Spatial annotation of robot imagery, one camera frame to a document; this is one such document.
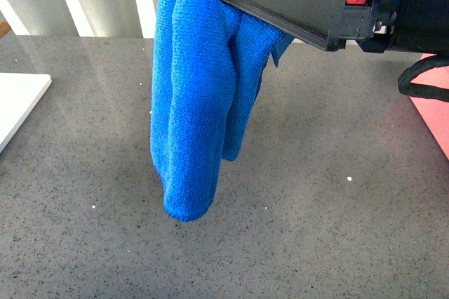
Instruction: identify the white rack base board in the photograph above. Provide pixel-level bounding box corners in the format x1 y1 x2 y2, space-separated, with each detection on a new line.
1 73 52 151

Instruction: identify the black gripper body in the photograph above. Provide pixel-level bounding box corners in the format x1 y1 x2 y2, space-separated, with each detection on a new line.
357 0 448 55

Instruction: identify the pink plastic bin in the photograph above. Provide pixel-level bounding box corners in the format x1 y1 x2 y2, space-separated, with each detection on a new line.
411 67 449 158

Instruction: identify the black cable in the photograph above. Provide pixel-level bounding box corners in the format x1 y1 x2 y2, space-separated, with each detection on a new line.
397 54 449 103

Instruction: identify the blue microfiber cloth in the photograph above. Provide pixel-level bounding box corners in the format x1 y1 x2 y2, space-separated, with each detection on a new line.
150 0 293 222

